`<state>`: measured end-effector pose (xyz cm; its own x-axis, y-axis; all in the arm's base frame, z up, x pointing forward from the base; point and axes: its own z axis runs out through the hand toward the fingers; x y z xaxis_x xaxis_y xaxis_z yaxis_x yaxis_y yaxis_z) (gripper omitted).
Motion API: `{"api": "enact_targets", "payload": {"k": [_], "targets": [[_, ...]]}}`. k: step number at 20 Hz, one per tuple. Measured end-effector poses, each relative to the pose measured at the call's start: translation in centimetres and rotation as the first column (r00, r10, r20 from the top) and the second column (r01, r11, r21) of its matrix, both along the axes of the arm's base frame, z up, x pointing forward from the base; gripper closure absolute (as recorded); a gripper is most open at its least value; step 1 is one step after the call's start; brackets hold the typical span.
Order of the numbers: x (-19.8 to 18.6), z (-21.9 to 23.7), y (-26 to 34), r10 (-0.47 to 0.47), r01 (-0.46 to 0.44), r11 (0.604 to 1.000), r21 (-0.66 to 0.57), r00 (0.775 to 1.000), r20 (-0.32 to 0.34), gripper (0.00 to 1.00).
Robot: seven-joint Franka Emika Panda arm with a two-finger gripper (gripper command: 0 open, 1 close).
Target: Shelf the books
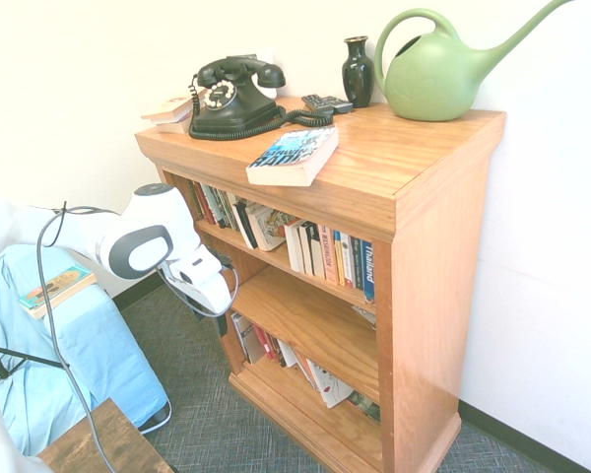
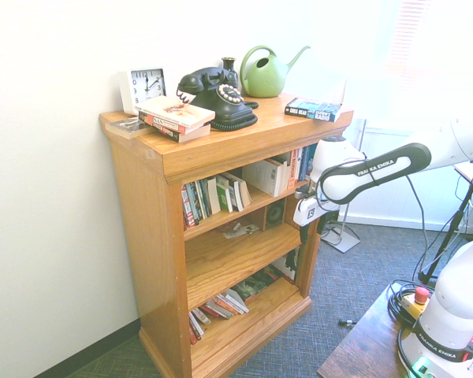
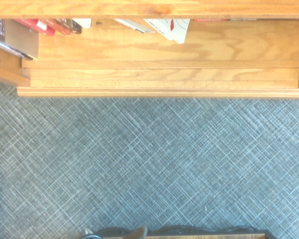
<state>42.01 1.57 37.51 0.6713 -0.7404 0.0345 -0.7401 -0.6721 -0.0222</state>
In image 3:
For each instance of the small white leaning book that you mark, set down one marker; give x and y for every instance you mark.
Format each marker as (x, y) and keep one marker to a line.
(83, 23)

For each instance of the oak wooden bookshelf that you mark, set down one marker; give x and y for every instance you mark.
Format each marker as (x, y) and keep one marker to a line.
(152, 74)

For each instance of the tan book with dark spine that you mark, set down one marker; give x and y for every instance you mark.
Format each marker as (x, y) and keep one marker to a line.
(20, 37)

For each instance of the thin white leaning book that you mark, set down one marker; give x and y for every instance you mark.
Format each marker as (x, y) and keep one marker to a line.
(135, 25)

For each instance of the brown red leaning book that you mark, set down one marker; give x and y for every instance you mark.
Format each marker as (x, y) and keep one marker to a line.
(64, 26)

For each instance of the white book with red lips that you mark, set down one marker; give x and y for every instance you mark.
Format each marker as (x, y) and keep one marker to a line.
(174, 32)

